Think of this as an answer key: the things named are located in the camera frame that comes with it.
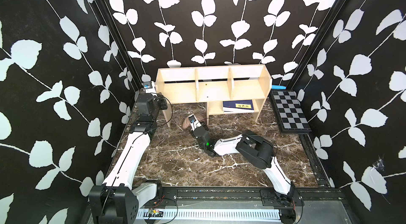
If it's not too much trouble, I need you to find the light wooden bookshelf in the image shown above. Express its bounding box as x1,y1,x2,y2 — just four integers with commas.
155,64,272,120

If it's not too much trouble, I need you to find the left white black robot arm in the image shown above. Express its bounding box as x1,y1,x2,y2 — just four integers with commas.
88,93,168,224

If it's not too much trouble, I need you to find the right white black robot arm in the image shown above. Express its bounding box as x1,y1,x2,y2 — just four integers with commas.
191,125,296,206

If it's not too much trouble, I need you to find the dark blue book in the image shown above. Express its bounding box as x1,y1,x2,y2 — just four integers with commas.
223,100,254,113

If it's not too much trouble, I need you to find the black white chessboard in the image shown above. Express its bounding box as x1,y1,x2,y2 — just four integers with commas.
270,89,311,134

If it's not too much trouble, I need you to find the small green circuit board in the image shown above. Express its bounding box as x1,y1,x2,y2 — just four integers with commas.
147,209,164,219

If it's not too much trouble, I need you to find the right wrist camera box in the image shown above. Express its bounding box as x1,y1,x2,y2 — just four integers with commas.
188,114,202,131

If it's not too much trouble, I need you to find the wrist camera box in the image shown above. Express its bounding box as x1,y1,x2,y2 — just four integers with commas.
188,114,202,131
142,81,156,93

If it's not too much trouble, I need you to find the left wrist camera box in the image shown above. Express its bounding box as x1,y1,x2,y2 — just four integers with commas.
142,81,156,93

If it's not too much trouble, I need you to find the white slotted cable duct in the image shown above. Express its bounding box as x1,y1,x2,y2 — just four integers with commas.
136,208,281,223

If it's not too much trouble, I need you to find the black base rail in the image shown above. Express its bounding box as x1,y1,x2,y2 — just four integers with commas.
149,187,346,209

